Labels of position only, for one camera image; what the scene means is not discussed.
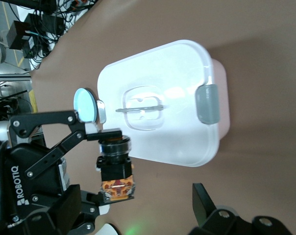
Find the black cable bundle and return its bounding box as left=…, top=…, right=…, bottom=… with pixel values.
left=27, top=0, right=101, bottom=71

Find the black electronics box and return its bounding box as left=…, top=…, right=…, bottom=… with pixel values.
left=6, top=20, right=36, bottom=51

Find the black power adapter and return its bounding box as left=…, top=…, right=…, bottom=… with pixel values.
left=25, top=13, right=66, bottom=32

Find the aluminium frame profile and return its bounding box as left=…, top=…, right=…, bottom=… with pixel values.
left=0, top=73, right=32, bottom=85

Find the blue round plate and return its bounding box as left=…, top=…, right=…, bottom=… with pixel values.
left=73, top=87, right=99, bottom=123

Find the grey box clip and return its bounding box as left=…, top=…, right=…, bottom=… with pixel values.
left=195, top=83, right=221, bottom=125
left=96, top=98, right=107, bottom=124

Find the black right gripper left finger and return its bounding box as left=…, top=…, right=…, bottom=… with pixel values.
left=0, top=184, right=83, bottom=235

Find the white lidded storage box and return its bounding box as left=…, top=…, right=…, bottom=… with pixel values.
left=97, top=39, right=231, bottom=168

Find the grey lid handle bar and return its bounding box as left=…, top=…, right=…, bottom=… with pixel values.
left=115, top=104, right=165, bottom=114

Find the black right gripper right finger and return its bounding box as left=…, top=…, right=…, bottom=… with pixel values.
left=189, top=182, right=296, bottom=235

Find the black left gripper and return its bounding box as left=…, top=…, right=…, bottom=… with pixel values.
left=0, top=110, right=123, bottom=234

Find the brown table mat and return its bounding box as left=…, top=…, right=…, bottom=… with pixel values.
left=27, top=0, right=296, bottom=235

